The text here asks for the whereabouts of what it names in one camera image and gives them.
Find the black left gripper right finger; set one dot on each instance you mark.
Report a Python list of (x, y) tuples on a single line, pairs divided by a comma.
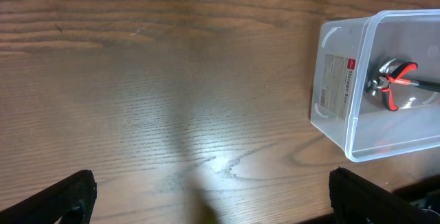
[(357, 200)]

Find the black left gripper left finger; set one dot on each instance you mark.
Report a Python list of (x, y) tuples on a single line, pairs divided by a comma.
[(71, 200)]

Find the clear plastic container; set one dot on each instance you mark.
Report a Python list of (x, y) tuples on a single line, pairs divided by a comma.
[(355, 120)]

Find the small claw hammer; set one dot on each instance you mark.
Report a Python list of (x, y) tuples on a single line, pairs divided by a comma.
[(373, 79)]

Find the red handled pliers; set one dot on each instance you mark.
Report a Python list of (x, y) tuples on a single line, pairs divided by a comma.
[(392, 73)]

